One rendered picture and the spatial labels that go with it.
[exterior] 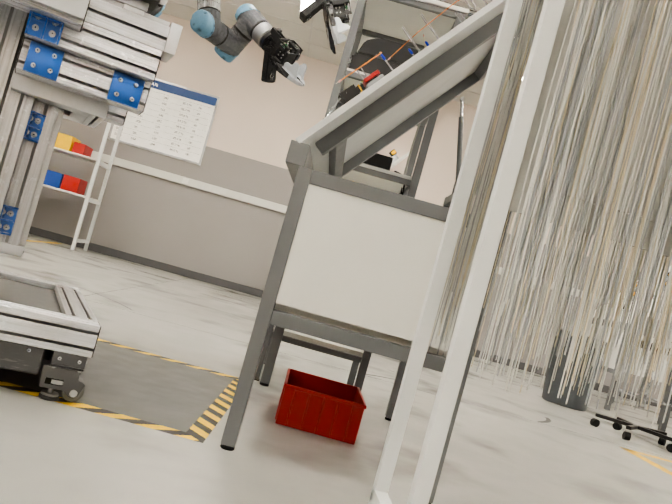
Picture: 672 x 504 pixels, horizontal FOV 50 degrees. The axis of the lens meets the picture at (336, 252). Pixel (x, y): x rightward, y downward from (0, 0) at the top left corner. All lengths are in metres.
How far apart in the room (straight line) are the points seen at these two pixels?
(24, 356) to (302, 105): 8.16
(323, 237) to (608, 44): 0.94
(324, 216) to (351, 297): 0.23
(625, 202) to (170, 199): 8.79
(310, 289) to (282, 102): 8.06
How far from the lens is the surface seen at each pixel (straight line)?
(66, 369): 2.11
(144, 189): 9.93
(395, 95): 2.19
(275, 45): 2.39
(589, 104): 1.33
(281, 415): 2.52
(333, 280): 1.98
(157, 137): 9.97
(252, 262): 9.72
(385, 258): 1.99
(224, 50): 2.50
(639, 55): 1.43
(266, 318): 1.99
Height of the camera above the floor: 0.53
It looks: 2 degrees up
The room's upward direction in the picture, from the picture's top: 16 degrees clockwise
